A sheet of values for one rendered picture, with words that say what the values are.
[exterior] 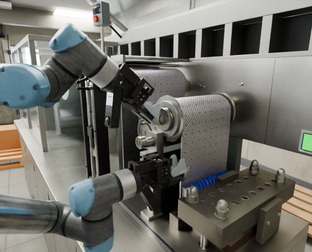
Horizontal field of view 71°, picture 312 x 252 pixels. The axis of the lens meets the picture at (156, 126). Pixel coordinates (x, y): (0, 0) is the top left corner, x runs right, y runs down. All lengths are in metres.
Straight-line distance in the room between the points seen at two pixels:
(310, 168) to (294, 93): 2.42
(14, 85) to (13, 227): 0.28
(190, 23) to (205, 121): 0.53
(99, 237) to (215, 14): 0.88
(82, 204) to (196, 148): 0.39
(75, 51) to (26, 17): 6.82
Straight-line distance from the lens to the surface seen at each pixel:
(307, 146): 0.82
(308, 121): 0.82
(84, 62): 0.54
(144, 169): 0.59
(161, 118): 0.69
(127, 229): 0.79
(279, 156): 3.33
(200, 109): 0.72
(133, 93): 0.60
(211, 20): 1.03
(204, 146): 0.76
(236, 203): 0.71
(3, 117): 7.13
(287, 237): 0.86
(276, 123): 0.85
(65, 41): 0.53
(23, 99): 0.42
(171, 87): 0.93
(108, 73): 0.56
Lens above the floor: 1.39
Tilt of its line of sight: 14 degrees down
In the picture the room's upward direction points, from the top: straight up
